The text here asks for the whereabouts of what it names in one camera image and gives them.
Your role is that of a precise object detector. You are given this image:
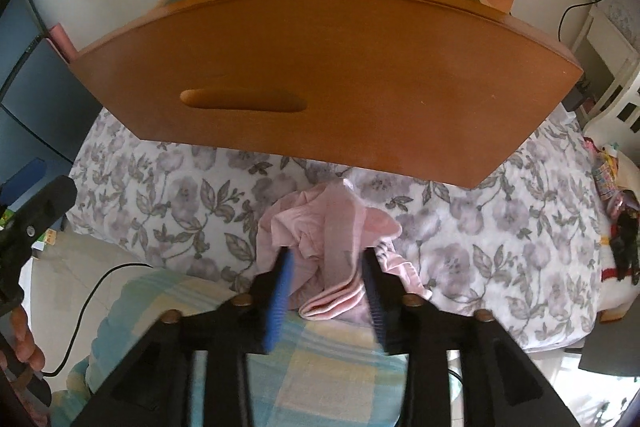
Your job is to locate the colourful toy pile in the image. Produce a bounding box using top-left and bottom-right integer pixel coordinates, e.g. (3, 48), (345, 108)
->
(585, 138), (639, 222)

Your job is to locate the black power cable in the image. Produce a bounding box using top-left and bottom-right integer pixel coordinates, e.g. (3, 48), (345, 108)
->
(556, 0), (626, 46)

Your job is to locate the pink foam mat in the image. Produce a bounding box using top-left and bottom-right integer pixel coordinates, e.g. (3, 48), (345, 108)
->
(49, 24), (78, 63)

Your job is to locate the person's left hand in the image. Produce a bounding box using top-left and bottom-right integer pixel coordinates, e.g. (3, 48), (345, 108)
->
(1, 306), (46, 372)

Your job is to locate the white dollhouse shelf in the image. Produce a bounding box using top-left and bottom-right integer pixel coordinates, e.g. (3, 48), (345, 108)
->
(572, 0), (639, 134)

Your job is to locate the dark blue cabinet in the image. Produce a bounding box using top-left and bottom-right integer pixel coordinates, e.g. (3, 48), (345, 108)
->
(1, 0), (102, 210)

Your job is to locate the pink garment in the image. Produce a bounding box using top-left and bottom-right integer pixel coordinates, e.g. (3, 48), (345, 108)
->
(256, 181), (431, 324)

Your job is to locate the floral bed sheet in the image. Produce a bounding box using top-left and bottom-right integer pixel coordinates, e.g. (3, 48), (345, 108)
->
(68, 110), (601, 351)

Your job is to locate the black toy on towel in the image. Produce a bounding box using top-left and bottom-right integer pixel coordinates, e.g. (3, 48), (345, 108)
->
(610, 211), (639, 285)

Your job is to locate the teal yellow plaid blanket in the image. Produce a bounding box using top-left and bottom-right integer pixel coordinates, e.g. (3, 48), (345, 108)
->
(50, 270), (408, 426)

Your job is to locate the wooden drawer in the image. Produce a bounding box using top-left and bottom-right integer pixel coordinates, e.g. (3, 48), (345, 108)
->
(72, 0), (582, 187)

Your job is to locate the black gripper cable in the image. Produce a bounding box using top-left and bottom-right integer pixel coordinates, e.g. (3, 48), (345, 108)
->
(39, 261), (154, 379)

